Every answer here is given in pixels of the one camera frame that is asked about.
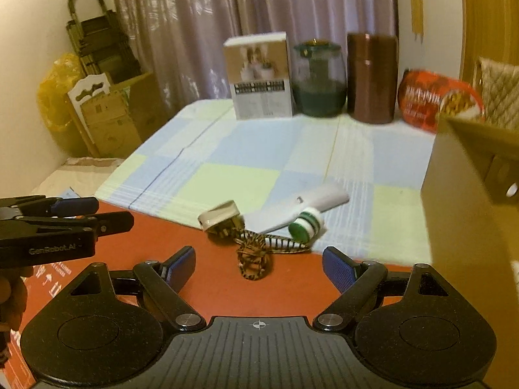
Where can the brown comb hair clip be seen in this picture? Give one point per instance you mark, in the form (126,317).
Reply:
(288,245)

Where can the pale wooden slats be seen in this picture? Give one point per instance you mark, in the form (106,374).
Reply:
(417,8)

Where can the checked blanket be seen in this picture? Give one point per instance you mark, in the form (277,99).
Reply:
(227,158)

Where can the green and white bottle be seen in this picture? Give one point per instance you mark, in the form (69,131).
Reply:
(306,223)

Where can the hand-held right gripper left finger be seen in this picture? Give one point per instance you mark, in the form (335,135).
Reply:
(182,268)

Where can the tiger striped hair claw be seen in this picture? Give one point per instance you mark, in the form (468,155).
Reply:
(252,259)

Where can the red snack bag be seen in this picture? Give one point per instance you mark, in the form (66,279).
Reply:
(429,97)

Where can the black folding cart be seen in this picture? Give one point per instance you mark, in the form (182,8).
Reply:
(99,44)

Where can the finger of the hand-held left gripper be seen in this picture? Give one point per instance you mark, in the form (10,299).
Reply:
(115,223)
(79,205)

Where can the wooden door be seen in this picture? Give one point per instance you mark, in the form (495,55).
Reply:
(490,12)

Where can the beige quilted cloth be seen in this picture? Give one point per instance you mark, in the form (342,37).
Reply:
(500,89)

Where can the yellow plastic bag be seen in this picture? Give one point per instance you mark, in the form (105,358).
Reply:
(54,93)

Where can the green glass jar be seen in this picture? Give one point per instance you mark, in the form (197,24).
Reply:
(320,85)

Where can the white handheld device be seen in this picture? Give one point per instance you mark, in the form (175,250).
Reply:
(284,210)

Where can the brown cylindrical canister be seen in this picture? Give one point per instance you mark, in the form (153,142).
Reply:
(372,77)

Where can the mauve curtain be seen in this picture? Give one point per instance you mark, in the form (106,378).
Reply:
(243,8)

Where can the person's left hand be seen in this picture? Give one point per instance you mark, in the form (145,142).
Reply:
(10,300)

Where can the cardboard storage box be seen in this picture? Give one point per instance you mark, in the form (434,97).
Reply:
(113,125)

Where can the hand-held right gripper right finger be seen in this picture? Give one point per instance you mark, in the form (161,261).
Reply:
(338,269)

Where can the red mat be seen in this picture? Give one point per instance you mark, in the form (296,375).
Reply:
(162,235)

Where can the white printed carton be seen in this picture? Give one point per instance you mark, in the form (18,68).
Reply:
(261,77)

